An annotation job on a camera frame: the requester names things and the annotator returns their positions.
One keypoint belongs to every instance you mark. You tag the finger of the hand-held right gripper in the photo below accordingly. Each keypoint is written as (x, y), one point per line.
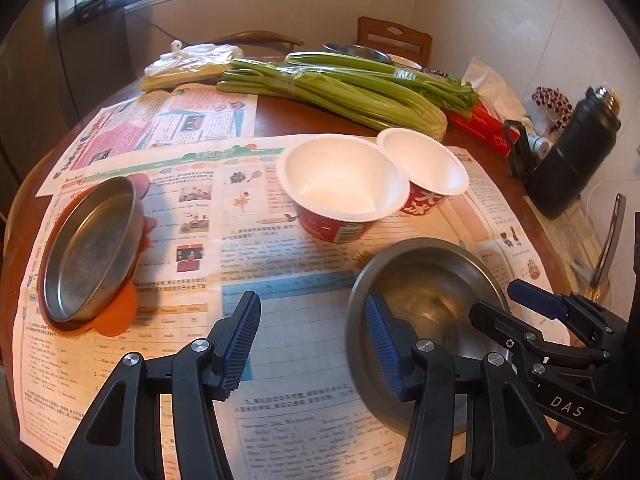
(505, 330)
(532, 296)

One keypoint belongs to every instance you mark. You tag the wooden chair with cutout back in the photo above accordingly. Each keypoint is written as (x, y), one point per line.
(395, 40)

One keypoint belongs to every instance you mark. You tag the plastic bag of yellow food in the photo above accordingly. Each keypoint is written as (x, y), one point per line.
(190, 67)

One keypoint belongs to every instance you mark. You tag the pink bear-shaped plate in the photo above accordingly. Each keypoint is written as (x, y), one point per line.
(117, 316)

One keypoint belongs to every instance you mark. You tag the thick celery bundle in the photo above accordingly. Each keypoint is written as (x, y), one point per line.
(340, 95)

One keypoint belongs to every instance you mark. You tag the red tissue box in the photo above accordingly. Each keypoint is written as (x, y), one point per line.
(480, 120)

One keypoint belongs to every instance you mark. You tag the leafy celery bundle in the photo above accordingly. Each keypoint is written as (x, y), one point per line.
(360, 62)

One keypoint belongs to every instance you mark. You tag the grey refrigerator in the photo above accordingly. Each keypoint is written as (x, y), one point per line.
(85, 70)

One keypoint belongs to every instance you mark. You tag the large red paper bowl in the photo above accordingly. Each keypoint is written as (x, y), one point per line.
(340, 175)

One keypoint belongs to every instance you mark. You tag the black thermos bottle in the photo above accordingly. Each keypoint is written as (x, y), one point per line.
(575, 160)

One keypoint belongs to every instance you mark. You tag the brown spotted pouch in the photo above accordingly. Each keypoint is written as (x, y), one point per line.
(552, 107)

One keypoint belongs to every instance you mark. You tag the white worksheet newspaper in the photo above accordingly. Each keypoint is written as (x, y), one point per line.
(290, 280)

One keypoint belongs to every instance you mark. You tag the small red paper bowl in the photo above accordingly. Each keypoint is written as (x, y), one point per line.
(425, 160)

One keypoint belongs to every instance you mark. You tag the white plate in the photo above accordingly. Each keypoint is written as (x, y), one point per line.
(406, 62)

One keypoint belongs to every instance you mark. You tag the black clip holder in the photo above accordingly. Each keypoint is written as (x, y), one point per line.
(517, 147)

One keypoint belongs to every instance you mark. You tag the small white bottle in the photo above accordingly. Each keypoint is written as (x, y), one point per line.
(540, 145)

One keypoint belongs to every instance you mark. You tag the steel basin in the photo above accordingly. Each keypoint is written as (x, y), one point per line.
(355, 51)

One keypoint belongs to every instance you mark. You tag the shallow round metal pan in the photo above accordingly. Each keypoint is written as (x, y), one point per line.
(90, 250)

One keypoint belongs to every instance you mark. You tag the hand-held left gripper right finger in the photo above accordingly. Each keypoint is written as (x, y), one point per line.
(385, 345)

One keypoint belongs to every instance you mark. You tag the stainless steel bowl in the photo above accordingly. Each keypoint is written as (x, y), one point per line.
(435, 280)

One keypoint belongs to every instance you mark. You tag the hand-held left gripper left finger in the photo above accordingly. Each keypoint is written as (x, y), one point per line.
(240, 345)

